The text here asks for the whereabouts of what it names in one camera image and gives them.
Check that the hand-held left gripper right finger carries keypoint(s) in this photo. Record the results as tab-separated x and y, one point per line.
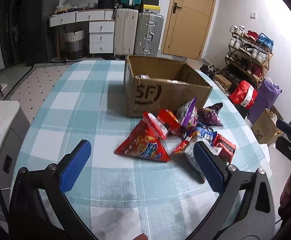
208	167

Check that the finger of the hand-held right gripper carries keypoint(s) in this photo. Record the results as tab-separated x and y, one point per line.
289	128
286	147

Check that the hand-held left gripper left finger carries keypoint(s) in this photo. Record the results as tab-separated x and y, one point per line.
75	165

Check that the red boxy snack packet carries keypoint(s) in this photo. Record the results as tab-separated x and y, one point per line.
225	146

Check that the white snack packet red top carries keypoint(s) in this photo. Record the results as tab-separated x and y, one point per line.
188	145

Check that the blue snack packet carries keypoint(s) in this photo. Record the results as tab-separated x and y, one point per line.
206	132

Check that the dark purple grape snack bag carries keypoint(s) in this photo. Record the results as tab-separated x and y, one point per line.
211	116

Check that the light purple-framed snack bag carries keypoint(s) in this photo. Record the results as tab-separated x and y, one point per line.
188	113

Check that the small red snack packet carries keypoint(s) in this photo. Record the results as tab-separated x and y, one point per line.
169	120

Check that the red and white snack packet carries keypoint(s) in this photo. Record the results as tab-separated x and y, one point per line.
155	126

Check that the large red snack bag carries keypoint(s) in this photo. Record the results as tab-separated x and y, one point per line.
140	145

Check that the brown cardboard box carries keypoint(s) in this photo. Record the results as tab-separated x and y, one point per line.
160	97

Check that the person's right hand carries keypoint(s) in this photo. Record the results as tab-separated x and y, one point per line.
288	195

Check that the person's left hand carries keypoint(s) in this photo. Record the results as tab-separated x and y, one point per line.
141	237

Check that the brown paper bag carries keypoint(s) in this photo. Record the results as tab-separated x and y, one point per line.
265	128

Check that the red shopping bag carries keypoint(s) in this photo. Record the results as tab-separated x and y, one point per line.
244	95

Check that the grey side cabinet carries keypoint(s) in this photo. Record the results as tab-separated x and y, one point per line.
10	142

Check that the wooden shoe rack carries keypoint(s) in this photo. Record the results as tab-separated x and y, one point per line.
268	62

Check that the blue checked tablecloth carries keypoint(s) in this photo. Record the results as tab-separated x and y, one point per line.
85	92

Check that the small cardboard box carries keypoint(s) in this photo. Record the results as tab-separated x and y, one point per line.
221	82

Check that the white patterned rug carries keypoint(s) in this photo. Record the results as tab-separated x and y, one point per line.
40	85

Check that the cluster of worn sneakers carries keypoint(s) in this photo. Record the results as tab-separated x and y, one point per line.
209	70

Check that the grey wrapped packet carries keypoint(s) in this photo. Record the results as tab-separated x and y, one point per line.
141	76

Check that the grey woven laundry basket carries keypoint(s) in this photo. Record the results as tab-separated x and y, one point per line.
74	45

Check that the white drawer cabinet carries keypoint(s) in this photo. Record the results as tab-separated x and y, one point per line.
101	37

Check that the beige suitcase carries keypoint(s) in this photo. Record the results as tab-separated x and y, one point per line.
125	32

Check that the silver suitcase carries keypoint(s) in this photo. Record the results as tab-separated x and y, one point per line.
149	35

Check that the wooden door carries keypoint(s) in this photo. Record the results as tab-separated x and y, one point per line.
193	17

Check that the white dressing desk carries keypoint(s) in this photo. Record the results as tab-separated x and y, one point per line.
80	17

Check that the dark grey refrigerator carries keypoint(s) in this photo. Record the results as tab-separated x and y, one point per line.
51	17

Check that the plastic bag of goods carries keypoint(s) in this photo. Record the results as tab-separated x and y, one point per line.
61	8

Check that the small white basket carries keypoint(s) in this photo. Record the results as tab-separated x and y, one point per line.
93	5

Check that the black storage box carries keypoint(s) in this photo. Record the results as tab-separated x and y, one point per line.
106	3

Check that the plain black shoe box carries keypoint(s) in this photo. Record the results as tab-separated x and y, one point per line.
150	2

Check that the white light switch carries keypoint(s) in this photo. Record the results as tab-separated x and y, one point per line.
253	15

